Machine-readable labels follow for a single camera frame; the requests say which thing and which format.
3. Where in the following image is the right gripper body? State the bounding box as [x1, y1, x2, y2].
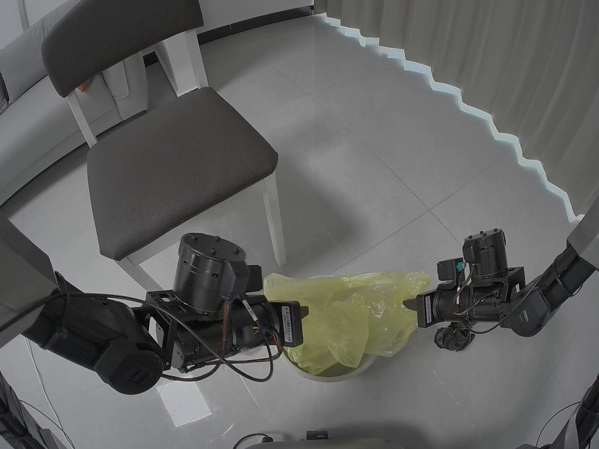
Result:
[416, 289, 474, 329]

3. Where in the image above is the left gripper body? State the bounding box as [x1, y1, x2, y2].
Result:
[229, 299, 304, 353]

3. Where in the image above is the yellow plastic bag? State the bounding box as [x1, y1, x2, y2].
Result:
[263, 272, 431, 376]

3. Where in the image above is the white trash bin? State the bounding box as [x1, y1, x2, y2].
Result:
[280, 344, 376, 383]

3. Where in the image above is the dark grey padded white chair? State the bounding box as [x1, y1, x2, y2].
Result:
[41, 0, 287, 293]

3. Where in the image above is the white curtain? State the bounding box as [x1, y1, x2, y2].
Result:
[324, 0, 599, 225]

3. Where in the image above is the light grey sofa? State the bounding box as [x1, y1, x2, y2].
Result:
[0, 0, 150, 207]

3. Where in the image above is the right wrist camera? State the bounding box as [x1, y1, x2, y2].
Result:
[436, 258, 467, 291]

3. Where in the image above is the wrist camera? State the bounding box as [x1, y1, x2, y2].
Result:
[436, 258, 467, 291]
[231, 264, 263, 294]

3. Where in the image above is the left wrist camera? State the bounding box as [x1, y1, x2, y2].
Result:
[231, 264, 263, 294]

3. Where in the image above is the black cable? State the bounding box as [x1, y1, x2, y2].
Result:
[161, 316, 283, 383]
[234, 433, 274, 449]

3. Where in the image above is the white cable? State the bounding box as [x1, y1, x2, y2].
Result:
[32, 342, 64, 449]

